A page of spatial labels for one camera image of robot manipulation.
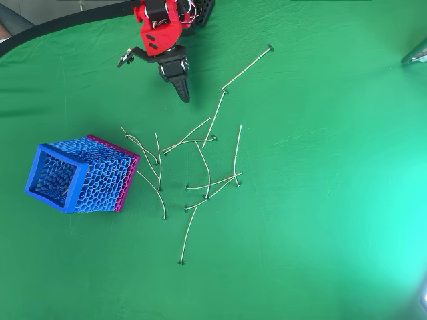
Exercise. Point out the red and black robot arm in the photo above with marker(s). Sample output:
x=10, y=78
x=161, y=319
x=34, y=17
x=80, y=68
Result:
x=160, y=33

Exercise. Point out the black cloth rim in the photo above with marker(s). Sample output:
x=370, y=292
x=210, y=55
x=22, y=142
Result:
x=10, y=44

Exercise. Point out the chrome tube stand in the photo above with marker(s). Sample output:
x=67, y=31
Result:
x=417, y=55

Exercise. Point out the black perforated arm base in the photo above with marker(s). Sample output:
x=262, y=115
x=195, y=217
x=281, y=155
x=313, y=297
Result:
x=205, y=13

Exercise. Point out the dark grey chair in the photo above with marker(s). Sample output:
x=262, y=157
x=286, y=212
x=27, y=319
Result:
x=13, y=20

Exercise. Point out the white candle wick metal base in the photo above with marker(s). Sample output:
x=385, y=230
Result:
x=237, y=184
x=156, y=163
x=164, y=153
x=207, y=197
x=63, y=192
x=186, y=208
x=159, y=189
x=181, y=262
x=164, y=218
x=187, y=188
x=146, y=160
x=214, y=137
x=226, y=91

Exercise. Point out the small camera on black bracket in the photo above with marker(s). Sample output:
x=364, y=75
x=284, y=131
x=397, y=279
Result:
x=125, y=59

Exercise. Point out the blue and purple lattice basket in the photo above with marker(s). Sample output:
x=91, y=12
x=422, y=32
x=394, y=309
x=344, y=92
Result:
x=100, y=176

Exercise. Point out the green cloth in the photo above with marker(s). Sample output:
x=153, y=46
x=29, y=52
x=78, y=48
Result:
x=300, y=200

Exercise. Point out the long rod at top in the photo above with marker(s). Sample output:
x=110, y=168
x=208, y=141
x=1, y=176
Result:
x=271, y=48

